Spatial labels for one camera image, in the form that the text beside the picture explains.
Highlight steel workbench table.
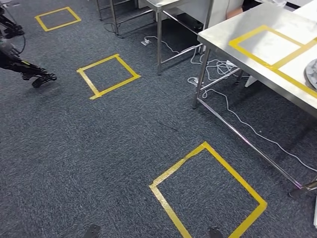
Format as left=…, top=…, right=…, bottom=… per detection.
left=95, top=0, right=155, bottom=36
left=192, top=2, right=317, bottom=199
left=145, top=0, right=214, bottom=76

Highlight tangled white floor cable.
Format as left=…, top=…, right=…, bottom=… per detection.
left=189, top=49, right=249, bottom=83

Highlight white desk panel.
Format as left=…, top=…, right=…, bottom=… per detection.
left=183, top=0, right=245, bottom=29

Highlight white office desk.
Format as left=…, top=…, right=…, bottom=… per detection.
left=293, top=0, right=317, bottom=20

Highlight person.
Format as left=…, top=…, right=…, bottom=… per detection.
left=226, top=0, right=260, bottom=20

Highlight black robot right foot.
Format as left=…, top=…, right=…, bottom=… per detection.
left=208, top=227, right=225, bottom=238

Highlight silver wheel hubcap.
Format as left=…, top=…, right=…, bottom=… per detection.
left=304, top=59, right=317, bottom=91

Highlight black robot left foot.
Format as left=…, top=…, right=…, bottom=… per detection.
left=82, top=224, right=102, bottom=238

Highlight black humanoid robot legs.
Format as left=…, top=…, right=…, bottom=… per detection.
left=0, top=3, right=57, bottom=89

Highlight black robot foot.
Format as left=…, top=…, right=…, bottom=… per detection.
left=208, top=227, right=225, bottom=238
left=82, top=224, right=102, bottom=238

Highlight yellow floor tape square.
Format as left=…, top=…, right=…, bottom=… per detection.
left=35, top=6, right=82, bottom=33
left=76, top=53, right=142, bottom=101
left=149, top=141, right=268, bottom=238

